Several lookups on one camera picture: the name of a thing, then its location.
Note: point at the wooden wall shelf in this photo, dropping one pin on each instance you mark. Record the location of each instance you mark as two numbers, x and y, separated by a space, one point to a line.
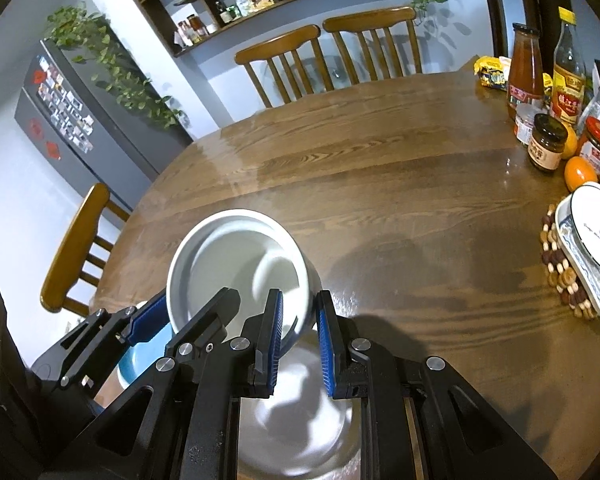
240 15

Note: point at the round red sticker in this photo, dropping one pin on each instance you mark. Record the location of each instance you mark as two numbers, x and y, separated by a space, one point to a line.
36 128

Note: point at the trailing green plant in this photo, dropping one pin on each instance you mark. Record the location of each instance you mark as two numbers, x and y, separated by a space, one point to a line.
115 65

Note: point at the red sauce bottle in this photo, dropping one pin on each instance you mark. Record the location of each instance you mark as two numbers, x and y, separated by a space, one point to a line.
525 75

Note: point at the wooden chair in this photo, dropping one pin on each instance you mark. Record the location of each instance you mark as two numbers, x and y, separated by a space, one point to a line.
75 240
280 42
370 17

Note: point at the blue patterned dish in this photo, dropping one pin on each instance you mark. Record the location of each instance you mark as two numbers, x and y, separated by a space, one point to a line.
597 290

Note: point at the yellow snack packet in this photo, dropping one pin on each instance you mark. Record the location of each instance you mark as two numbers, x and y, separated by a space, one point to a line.
492 75

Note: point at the small white straight-sided bowl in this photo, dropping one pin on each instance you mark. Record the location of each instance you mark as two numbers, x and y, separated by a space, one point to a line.
230 260

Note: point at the dark sauce jar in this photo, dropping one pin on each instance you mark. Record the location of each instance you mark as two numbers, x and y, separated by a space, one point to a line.
547 147

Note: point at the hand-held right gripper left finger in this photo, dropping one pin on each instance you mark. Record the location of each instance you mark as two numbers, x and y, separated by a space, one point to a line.
275 350

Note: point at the cluster of photo magnets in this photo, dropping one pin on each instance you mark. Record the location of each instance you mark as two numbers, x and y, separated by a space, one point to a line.
65 105

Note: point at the red-lidded jar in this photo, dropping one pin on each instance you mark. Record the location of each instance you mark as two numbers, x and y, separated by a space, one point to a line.
597 147

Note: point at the large white bowl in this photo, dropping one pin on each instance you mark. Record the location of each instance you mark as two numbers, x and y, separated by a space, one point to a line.
300 425

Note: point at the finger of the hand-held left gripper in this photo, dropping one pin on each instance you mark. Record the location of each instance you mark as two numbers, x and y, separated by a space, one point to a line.
150 317
205 320

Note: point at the blue square plate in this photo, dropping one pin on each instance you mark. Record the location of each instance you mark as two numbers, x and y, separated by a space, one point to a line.
140 360

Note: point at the yellow-capped vinegar bottle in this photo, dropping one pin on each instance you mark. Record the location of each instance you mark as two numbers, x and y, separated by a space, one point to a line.
569 85

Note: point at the wooden bead trivet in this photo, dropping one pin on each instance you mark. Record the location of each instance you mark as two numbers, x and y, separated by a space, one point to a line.
562 275

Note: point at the square red sticker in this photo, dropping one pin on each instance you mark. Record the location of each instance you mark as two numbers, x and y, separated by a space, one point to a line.
53 151

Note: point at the small white-label jar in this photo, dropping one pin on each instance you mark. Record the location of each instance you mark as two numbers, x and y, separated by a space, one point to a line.
524 127

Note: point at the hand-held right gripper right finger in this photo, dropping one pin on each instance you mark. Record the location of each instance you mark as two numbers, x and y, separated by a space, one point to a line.
328 355

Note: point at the grey refrigerator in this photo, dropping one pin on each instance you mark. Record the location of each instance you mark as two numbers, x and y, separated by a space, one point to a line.
115 130

